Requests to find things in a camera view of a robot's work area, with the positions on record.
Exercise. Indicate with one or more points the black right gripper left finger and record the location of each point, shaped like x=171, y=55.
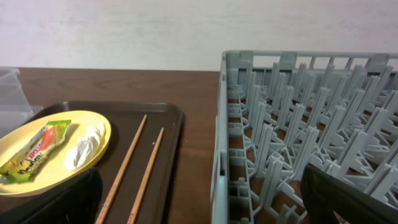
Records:
x=73, y=201

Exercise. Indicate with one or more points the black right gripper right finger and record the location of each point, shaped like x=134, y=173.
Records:
x=324, y=197

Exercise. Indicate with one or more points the white napkin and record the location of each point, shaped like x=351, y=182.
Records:
x=85, y=148

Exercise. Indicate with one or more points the green orange snack wrapper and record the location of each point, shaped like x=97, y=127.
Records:
x=25, y=163

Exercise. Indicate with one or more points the grey dishwasher rack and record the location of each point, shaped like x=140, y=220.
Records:
x=279, y=111

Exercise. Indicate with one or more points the wooden chopstick left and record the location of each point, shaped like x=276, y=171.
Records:
x=114, y=188

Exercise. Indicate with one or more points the wooden chopstick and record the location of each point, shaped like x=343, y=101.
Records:
x=114, y=188
x=145, y=179

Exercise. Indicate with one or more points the yellow plate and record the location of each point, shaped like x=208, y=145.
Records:
x=52, y=172

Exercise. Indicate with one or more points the wooden chopstick right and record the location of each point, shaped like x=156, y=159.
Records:
x=145, y=179

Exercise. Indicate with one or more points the dark brown serving tray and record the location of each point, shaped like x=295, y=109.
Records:
x=125, y=118

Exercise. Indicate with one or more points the clear plastic bin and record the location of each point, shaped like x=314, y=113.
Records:
x=15, y=108

